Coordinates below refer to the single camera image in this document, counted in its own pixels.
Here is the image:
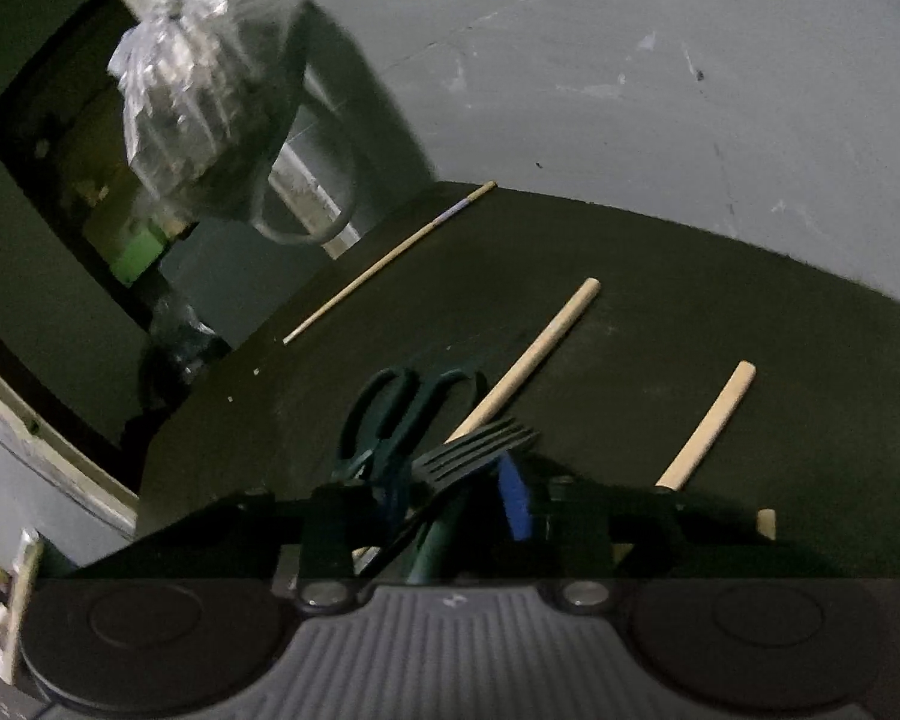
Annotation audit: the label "clear hanging plastic bag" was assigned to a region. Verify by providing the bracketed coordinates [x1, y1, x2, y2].
[109, 0, 308, 218]

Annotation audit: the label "black plastic bag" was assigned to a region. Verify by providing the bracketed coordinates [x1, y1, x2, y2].
[146, 292, 230, 406]

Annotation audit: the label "white hose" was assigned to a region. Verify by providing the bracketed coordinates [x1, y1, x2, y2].
[247, 90, 361, 245]

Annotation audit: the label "purple-banded wooden chopstick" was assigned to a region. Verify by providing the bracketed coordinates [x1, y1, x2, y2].
[282, 181, 499, 346]

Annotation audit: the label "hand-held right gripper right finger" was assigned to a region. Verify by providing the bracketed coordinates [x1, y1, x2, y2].
[497, 452, 863, 610]

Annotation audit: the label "dark green scissors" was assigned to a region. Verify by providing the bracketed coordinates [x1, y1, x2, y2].
[332, 366, 492, 586]

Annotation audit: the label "white pipe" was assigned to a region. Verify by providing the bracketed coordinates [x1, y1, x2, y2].
[270, 142, 361, 260]

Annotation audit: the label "metal fork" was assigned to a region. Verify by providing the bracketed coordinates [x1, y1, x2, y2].
[356, 420, 542, 586]

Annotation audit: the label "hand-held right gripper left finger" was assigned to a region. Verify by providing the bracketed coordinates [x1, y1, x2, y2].
[41, 484, 368, 610]

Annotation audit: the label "grey cabinet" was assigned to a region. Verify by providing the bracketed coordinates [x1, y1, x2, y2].
[157, 217, 331, 346]

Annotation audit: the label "wooden door frame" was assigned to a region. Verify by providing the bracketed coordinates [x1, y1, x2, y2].
[0, 345, 140, 533]

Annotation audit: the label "green box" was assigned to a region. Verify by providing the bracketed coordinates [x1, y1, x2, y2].
[111, 229, 164, 286]

